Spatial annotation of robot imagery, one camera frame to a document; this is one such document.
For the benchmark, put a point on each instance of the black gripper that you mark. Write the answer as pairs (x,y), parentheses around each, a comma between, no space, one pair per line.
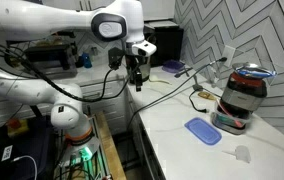
(136,68)

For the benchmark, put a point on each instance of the white serving spoon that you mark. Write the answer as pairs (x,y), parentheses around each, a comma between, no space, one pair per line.
(160,81)

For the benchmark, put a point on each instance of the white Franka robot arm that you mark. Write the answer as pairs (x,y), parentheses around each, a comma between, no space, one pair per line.
(32,16)

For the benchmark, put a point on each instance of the steel utensil pot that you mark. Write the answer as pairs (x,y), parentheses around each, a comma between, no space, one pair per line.
(146,71)

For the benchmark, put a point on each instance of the purple plastic lid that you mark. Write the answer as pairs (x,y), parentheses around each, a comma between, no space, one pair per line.
(173,66)

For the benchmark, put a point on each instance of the black kitchen utensil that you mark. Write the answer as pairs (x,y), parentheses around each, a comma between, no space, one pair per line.
(183,72)

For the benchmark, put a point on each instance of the black microwave oven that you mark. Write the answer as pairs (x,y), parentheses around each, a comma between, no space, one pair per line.
(167,43)

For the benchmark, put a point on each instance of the blue bottle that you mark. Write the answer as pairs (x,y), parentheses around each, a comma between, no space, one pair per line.
(87,61)

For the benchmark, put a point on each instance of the grey power adapter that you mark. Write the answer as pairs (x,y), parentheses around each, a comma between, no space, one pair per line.
(197,85)

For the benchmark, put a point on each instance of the wooden board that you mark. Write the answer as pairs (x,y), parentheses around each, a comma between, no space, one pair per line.
(110,150)

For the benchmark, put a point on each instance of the blue plastic lid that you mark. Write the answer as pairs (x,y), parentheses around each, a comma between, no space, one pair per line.
(203,130)

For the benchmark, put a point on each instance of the black coffee machine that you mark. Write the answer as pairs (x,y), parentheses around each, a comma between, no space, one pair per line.
(50,60)

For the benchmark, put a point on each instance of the clear plastic container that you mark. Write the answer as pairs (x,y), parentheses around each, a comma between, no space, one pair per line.
(228,121)

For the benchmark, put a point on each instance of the shiny steel lid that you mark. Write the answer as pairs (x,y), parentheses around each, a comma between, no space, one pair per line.
(253,70)

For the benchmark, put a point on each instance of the small clear plastic scoop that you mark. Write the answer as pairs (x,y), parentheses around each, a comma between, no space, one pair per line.
(242,153)

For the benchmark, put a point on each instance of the small yellow box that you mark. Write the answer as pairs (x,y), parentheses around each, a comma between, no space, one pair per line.
(18,126)

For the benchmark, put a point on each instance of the black fabric bag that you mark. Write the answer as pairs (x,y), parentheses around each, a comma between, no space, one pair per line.
(2,146)

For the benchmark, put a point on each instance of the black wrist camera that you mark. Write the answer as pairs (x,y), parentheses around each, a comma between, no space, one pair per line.
(116,57)

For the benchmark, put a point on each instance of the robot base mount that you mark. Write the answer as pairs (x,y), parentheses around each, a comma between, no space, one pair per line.
(82,160)

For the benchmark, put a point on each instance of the white wall outlet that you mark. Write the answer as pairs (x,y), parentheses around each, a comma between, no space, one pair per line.
(229,55)

